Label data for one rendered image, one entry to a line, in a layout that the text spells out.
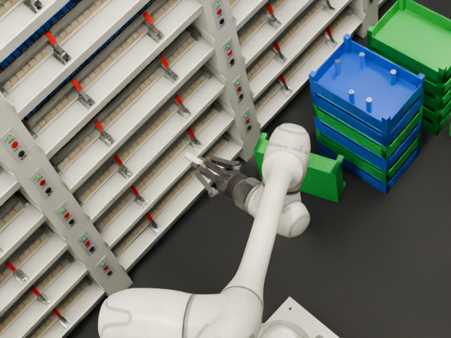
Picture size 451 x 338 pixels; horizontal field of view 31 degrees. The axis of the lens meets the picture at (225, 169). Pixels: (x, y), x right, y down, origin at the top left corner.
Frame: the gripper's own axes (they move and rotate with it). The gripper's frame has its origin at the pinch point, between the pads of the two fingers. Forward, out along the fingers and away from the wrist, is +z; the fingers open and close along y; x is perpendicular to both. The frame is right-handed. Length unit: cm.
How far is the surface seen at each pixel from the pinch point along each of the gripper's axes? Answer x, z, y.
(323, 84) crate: -21, 2, 53
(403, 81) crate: -26, -17, 69
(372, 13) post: -47, 29, 106
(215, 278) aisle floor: -61, 9, -11
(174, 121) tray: -6.8, 23.7, 10.2
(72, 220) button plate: -0.8, 18.3, -34.5
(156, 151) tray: -8.2, 21.2, -1.1
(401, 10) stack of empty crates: -29, 5, 97
